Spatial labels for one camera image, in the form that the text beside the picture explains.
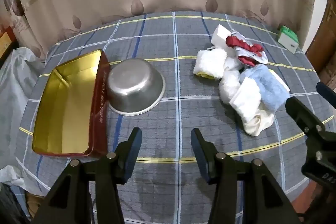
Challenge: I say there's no cream cloth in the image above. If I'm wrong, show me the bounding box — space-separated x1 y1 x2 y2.
241 109 276 136

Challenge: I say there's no wooden furniture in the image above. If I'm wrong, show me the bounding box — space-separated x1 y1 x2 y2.
306 0 336 83

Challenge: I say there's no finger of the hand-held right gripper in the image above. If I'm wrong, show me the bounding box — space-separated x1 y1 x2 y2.
286 96 336 161
316 82 336 109

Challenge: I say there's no brown cloth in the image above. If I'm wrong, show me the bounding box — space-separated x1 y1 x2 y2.
26 193 49 217

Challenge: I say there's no grey plaid blanket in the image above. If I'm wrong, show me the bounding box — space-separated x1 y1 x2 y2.
16 11 336 224

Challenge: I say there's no red and yellow box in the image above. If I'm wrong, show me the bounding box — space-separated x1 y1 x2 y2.
0 25 19 62

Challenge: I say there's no green and white tissue pack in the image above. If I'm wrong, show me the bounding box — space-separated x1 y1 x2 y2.
278 25 300 53

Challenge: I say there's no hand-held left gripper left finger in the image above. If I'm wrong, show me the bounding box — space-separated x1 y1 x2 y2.
33 127 143 224

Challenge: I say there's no small white cloth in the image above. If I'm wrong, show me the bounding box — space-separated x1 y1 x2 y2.
224 56 243 72

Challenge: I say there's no white fluffy towel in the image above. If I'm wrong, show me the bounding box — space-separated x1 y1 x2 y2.
193 49 228 80

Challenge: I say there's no white plastic bag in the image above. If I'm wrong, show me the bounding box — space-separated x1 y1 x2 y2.
0 47 48 188

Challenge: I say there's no red and white cloth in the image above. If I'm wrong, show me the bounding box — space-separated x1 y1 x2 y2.
226 32 269 67

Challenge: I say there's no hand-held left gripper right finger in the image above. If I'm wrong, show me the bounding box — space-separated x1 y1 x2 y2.
190 127 302 224

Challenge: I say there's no steel bowl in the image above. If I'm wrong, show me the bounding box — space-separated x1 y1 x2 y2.
106 59 166 116

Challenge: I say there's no red and gold tin box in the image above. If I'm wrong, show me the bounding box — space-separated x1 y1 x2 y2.
32 49 110 159

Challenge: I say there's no light blue towel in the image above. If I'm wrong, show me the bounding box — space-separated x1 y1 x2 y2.
243 64 289 114

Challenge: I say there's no white foam block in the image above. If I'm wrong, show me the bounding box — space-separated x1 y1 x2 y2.
211 25 237 49

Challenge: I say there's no dark cloth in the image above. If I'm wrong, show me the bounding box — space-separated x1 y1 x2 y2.
0 182 30 224

